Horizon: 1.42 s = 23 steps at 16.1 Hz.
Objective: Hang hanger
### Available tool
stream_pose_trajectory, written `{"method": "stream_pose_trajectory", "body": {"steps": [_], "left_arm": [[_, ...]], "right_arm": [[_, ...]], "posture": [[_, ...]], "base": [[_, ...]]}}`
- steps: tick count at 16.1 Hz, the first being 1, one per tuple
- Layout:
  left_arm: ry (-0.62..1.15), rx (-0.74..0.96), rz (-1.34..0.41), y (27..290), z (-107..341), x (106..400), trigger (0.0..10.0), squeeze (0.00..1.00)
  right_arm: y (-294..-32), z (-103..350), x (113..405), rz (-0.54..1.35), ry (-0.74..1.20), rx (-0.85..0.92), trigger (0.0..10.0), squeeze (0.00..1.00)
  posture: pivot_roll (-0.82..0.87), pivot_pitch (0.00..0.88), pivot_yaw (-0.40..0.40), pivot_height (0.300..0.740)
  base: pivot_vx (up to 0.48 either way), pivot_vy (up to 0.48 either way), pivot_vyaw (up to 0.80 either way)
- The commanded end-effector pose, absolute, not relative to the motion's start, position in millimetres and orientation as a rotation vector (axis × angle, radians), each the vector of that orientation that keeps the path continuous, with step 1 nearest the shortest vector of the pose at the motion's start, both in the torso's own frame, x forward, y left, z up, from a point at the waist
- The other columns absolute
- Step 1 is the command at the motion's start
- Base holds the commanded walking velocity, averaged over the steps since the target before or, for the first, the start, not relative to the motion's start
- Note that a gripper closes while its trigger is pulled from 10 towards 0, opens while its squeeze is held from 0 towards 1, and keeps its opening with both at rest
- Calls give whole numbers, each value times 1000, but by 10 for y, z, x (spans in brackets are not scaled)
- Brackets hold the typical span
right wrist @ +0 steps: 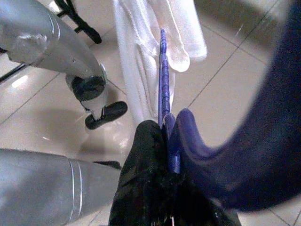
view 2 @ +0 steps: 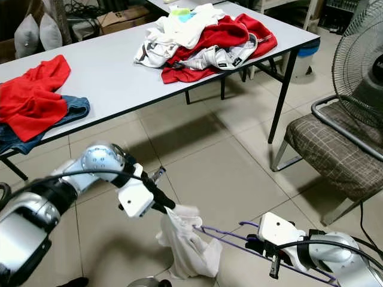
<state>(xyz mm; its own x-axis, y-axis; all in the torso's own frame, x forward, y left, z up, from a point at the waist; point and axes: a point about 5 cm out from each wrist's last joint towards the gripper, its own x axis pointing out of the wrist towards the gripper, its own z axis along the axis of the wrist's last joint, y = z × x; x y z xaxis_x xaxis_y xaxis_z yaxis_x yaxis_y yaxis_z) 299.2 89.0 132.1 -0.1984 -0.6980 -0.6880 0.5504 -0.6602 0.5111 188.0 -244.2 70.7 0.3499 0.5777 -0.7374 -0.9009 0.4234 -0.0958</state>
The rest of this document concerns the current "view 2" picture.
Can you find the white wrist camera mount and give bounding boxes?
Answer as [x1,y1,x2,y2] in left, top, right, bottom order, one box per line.
[259,212,307,255]
[118,176,157,219]

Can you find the grey folding table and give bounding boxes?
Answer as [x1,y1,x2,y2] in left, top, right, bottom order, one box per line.
[0,0,321,180]

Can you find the brown plaid chair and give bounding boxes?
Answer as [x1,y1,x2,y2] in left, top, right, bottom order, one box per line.
[271,94,383,227]

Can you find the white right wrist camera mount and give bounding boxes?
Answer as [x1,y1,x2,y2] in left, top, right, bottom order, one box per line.
[259,212,307,255]

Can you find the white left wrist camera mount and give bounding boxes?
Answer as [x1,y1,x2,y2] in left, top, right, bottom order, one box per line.
[118,176,157,219]

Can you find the white grey garment black label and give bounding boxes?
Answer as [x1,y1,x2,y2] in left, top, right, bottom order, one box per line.
[135,33,259,71]

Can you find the purple clothes hanger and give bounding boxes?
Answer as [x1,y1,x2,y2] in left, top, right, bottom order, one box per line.
[195,220,340,285]

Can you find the brown sofa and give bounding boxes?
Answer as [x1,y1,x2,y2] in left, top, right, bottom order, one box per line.
[0,0,48,63]

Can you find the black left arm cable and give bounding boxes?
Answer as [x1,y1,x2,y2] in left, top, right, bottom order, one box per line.
[0,169,144,207]

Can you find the white shirt green print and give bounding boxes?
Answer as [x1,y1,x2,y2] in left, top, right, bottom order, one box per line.
[147,3,228,50]

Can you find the black hose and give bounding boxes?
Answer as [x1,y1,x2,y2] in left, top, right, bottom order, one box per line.
[0,182,10,210]

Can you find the grey pillow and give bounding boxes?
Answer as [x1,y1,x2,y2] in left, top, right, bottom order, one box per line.
[39,12,65,53]
[14,14,41,60]

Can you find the black audio appliance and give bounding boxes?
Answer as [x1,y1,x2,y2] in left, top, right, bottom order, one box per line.
[318,0,360,33]

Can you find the blue jeans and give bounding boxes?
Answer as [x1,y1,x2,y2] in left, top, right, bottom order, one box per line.
[0,96,92,156]

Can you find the cardboard box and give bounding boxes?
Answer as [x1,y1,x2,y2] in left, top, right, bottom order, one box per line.
[97,5,148,35]

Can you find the red garment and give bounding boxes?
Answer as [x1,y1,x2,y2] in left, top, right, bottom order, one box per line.
[160,13,279,84]
[0,54,71,144]

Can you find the black floor fan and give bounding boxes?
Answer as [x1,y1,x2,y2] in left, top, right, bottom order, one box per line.
[332,0,383,114]

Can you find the plain white garment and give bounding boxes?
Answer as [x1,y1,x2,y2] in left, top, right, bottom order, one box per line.
[156,205,223,280]

